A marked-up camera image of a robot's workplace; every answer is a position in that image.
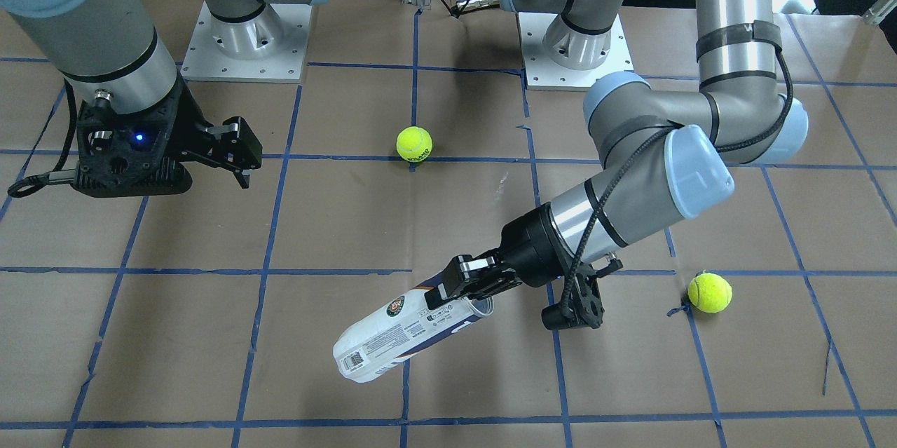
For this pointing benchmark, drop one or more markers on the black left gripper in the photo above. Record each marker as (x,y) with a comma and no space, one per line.
(530,247)

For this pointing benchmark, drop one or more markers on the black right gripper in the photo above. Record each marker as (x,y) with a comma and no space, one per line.
(186,124)

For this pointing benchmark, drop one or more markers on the centre tennis ball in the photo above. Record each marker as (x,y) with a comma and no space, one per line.
(414,144)

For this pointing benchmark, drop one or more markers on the white tennis ball can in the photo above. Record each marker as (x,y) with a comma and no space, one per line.
(400,329)

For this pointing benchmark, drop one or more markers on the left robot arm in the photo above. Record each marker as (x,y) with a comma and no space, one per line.
(664,157)

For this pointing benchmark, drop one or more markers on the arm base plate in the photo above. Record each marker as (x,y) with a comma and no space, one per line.
(557,58)
(268,49)

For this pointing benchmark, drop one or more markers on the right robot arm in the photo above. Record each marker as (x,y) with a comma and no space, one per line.
(112,50)

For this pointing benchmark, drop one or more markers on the front tennis ball on tape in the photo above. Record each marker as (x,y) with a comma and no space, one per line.
(709,292)

